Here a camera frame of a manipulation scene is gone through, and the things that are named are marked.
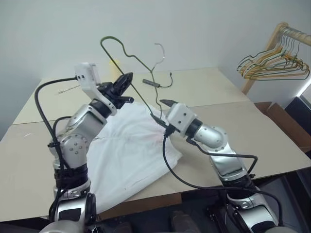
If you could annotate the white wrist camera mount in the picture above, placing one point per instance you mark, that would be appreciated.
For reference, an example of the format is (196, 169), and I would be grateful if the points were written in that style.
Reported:
(181, 115)
(85, 72)

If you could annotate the white shorts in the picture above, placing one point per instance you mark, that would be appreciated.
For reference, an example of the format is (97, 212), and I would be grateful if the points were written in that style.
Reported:
(126, 157)

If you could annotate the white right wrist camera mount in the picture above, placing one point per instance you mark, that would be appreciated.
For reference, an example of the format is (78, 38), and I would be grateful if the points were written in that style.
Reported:
(181, 115)

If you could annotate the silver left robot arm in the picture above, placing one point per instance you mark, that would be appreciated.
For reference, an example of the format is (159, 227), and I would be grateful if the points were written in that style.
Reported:
(73, 145)

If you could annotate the thin stick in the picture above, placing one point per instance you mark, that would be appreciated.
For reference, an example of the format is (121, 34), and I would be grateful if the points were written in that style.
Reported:
(69, 89)

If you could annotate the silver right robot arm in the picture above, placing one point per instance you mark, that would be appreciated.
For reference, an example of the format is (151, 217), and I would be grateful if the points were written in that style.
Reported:
(213, 138)

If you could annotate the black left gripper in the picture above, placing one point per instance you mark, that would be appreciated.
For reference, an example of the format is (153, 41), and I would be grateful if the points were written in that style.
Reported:
(110, 91)

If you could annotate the black box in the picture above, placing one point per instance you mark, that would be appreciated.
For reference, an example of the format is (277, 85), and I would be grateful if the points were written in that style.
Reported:
(300, 108)

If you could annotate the wooden hanger rack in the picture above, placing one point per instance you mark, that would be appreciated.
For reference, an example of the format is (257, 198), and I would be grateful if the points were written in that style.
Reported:
(275, 32)

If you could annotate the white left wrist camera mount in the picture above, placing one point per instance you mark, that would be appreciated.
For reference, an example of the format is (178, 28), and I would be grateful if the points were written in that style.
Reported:
(85, 72)

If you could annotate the brown cardboard box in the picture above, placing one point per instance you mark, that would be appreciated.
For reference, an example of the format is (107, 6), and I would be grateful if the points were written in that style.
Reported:
(281, 121)

